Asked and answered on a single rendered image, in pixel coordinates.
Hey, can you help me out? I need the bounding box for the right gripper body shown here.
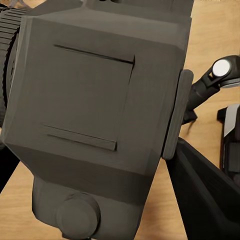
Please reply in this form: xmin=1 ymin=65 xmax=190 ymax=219
xmin=183 ymin=83 xmax=207 ymax=122

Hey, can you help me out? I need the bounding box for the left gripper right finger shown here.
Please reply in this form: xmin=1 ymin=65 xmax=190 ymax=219
xmin=166 ymin=137 xmax=240 ymax=240

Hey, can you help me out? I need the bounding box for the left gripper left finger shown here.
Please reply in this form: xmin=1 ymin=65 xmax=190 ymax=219
xmin=0 ymin=140 xmax=21 ymax=193

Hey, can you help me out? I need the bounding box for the digital camera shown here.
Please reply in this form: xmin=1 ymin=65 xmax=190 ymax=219
xmin=0 ymin=0 xmax=194 ymax=240

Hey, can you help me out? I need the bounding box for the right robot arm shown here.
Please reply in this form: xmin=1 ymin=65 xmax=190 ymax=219
xmin=182 ymin=55 xmax=240 ymax=125

